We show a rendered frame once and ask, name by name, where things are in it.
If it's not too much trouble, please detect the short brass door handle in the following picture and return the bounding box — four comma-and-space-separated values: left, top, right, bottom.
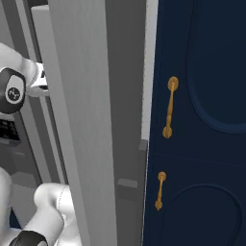
154, 171, 167, 211

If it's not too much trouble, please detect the grey fridge door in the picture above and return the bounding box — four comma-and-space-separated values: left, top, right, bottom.
30, 0, 160, 246

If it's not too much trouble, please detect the long brass door handle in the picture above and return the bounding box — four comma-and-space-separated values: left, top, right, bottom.
161, 76, 180, 139

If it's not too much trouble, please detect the short navy cupboard door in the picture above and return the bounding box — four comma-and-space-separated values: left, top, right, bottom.
141, 152, 246, 246

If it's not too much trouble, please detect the tall navy cupboard door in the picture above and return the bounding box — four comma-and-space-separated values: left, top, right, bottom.
147, 0, 246, 167

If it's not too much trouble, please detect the grey fridge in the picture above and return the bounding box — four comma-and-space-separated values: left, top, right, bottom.
0, 0, 69, 232

